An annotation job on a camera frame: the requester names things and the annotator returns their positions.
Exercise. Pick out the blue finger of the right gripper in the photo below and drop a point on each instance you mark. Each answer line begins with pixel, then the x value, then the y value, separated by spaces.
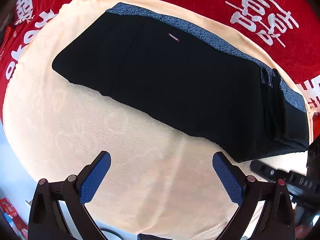
pixel 267 172

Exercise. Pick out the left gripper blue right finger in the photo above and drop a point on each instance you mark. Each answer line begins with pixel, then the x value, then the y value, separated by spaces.
pixel 276 220

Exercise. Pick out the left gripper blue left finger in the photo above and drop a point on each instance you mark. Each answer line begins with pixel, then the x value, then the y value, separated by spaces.
pixel 46 219

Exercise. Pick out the black pants with blue trim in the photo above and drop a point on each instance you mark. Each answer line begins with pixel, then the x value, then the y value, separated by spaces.
pixel 190 79

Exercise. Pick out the red box on floor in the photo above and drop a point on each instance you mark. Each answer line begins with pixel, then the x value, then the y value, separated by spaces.
pixel 14 220

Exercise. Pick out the peach cushion cover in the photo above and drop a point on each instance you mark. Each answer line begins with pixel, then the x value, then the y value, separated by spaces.
pixel 161 181

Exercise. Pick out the red wedding sofa blanket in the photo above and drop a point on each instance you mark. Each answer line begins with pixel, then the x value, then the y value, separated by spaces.
pixel 288 30

